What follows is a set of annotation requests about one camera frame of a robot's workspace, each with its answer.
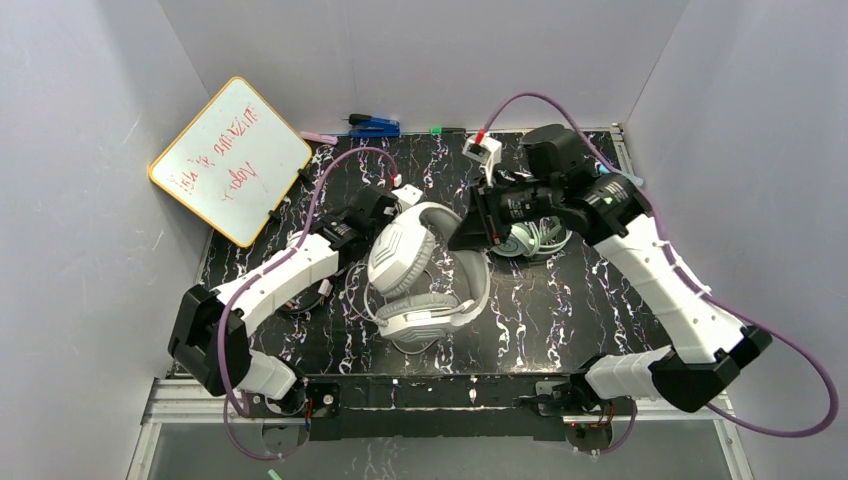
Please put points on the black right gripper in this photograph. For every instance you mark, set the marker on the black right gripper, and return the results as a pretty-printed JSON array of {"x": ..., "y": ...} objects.
[{"x": 486, "y": 208}]

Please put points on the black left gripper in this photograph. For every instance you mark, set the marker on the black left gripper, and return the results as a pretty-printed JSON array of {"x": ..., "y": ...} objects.
[{"x": 379, "y": 204}]

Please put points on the mint green headphones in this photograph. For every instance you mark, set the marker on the mint green headphones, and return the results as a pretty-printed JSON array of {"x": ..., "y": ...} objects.
[{"x": 530, "y": 239}]

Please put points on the grey white headphones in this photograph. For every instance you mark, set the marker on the grey white headphones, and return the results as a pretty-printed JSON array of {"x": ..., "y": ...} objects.
[{"x": 397, "y": 268}]

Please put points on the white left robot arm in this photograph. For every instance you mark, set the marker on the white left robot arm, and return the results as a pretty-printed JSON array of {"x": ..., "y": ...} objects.
[{"x": 211, "y": 333}]

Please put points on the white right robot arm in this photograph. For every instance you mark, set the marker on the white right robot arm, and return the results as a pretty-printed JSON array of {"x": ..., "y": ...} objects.
[{"x": 709, "y": 346}]

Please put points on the pink marker pen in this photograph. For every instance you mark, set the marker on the pink marker pen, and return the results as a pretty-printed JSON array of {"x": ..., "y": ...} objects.
[{"x": 319, "y": 138}]

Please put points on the blue marker pen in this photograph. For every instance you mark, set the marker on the blue marker pen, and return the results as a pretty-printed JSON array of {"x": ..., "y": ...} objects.
[{"x": 367, "y": 126}]

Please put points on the green black marker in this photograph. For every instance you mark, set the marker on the green black marker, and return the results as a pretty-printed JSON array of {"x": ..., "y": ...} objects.
[{"x": 441, "y": 130}]

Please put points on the yellow framed whiteboard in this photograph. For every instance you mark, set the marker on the yellow framed whiteboard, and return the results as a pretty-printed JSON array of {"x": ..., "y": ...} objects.
[{"x": 234, "y": 163}]

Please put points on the light blue pen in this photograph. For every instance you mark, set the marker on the light blue pen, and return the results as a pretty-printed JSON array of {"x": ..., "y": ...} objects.
[{"x": 636, "y": 180}]

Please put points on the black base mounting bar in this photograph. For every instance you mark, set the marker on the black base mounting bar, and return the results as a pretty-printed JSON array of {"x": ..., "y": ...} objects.
[{"x": 431, "y": 406}]

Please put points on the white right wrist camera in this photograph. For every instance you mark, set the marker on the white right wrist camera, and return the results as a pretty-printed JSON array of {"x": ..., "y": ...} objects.
[{"x": 487, "y": 151}]

